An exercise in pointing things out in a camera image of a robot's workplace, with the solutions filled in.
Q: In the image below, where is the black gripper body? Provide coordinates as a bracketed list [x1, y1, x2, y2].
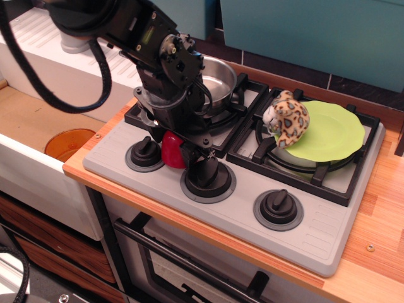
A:
[134, 86, 213, 148]

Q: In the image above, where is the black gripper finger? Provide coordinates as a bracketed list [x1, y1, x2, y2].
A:
[140, 112, 169, 143]
[182, 142, 218, 187]

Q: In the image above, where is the red plastic pepper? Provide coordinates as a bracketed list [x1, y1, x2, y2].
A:
[161, 131, 186, 169]

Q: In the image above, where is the stuffed cheetah toy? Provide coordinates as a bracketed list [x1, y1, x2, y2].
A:
[263, 90, 310, 149]

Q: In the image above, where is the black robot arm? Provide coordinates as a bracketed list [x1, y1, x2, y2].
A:
[45, 1, 212, 168]

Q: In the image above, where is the left black stove knob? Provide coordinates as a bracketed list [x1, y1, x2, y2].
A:
[125, 136, 164, 173]

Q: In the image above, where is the black stove knob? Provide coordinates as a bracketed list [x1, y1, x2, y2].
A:
[180, 159, 237, 204]
[125, 136, 164, 173]
[253, 189, 304, 232]

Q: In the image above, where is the middle black stove knob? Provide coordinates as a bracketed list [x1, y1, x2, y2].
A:
[180, 159, 237, 204]

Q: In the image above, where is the stainless steel pot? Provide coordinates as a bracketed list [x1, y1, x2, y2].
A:
[201, 56, 237, 118]

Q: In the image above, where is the grey toy stove top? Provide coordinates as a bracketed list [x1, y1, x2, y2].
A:
[81, 82, 386, 278]

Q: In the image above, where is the right black stove knob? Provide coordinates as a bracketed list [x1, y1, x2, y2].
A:
[253, 189, 304, 232]

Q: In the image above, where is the lime green plate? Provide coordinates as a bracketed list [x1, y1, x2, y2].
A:
[285, 100, 365, 162]

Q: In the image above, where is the left black burner grate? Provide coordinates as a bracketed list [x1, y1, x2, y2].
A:
[124, 73, 269, 158]

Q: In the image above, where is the black burner grate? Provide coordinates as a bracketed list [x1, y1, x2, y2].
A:
[124, 73, 269, 158]
[227, 88, 385, 206]

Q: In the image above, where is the oven door with window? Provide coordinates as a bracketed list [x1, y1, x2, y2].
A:
[104, 196, 327, 302]

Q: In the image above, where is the grey toy faucet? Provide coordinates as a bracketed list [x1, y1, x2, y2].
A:
[61, 33, 90, 54]

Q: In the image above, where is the white toy sink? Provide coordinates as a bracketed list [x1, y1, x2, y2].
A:
[1, 1, 141, 241]

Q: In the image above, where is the right black burner grate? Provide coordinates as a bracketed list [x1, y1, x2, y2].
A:
[227, 88, 385, 206]

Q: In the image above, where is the wooden drawer front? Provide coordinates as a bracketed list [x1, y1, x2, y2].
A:
[1, 193, 124, 302]

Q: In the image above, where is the black oven door handle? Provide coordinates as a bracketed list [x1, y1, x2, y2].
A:
[114, 218, 269, 302]

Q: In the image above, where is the black braided cable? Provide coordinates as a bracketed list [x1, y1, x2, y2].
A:
[0, 0, 114, 303]

